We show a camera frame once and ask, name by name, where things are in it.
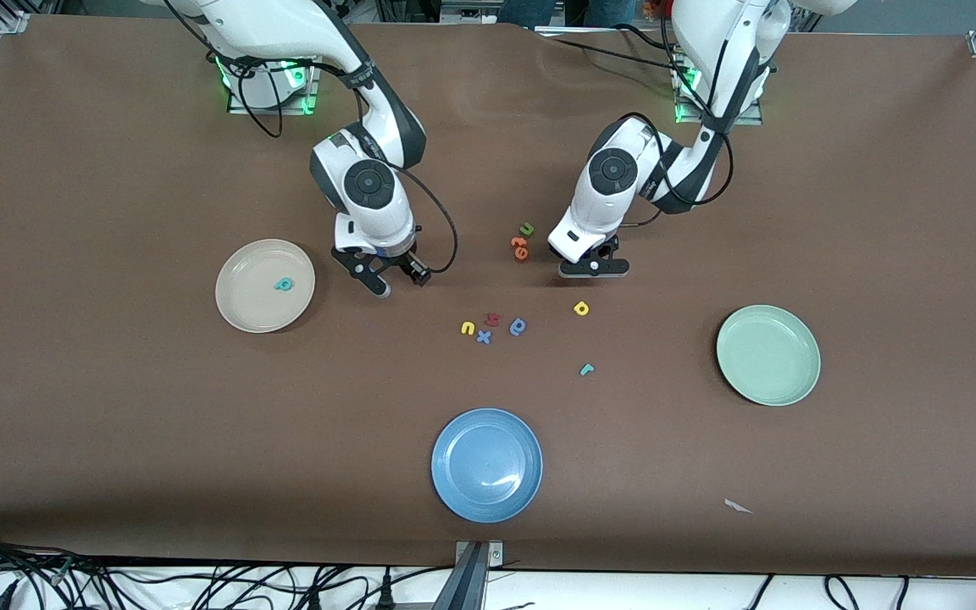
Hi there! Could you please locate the silver corner bracket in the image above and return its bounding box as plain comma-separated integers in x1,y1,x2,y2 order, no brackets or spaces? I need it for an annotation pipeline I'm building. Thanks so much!
454,541,505,570

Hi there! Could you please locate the person in blue jeans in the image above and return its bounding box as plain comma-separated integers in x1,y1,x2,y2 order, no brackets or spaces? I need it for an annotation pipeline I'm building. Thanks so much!
496,0,637,28

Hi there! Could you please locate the black base supply cable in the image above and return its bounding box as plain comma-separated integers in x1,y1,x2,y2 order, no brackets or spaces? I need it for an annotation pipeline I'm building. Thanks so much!
535,24,684,77

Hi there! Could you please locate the blue plate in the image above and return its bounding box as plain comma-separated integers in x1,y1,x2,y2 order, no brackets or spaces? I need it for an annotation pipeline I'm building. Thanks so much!
431,408,544,524

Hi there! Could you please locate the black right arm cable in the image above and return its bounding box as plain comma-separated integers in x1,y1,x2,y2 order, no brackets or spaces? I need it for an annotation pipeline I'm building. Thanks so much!
164,0,458,275

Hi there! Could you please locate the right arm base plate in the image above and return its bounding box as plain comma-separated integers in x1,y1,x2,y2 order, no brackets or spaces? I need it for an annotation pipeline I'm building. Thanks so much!
228,59,320,116

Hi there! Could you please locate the light green plate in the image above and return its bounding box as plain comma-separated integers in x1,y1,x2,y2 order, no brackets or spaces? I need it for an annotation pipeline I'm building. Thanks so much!
716,305,821,407

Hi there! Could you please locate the beige brown plate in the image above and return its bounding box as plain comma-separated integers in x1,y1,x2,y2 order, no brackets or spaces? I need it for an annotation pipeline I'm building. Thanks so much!
215,239,317,334

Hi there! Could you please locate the brown table cover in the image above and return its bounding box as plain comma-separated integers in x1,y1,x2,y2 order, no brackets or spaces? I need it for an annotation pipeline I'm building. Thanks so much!
0,13,976,577

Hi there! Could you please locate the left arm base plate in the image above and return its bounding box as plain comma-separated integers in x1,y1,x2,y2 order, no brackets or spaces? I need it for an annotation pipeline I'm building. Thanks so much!
673,51,764,126

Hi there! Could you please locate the dark aluminium frame post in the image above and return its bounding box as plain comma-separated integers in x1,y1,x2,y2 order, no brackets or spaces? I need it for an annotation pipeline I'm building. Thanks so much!
431,542,489,610

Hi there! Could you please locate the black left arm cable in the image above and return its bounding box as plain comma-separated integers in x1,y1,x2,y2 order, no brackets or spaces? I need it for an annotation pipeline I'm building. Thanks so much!
619,17,773,230

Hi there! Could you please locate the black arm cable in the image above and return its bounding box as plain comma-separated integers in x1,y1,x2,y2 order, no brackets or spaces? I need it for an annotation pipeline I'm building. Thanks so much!
619,17,773,230
164,0,458,275

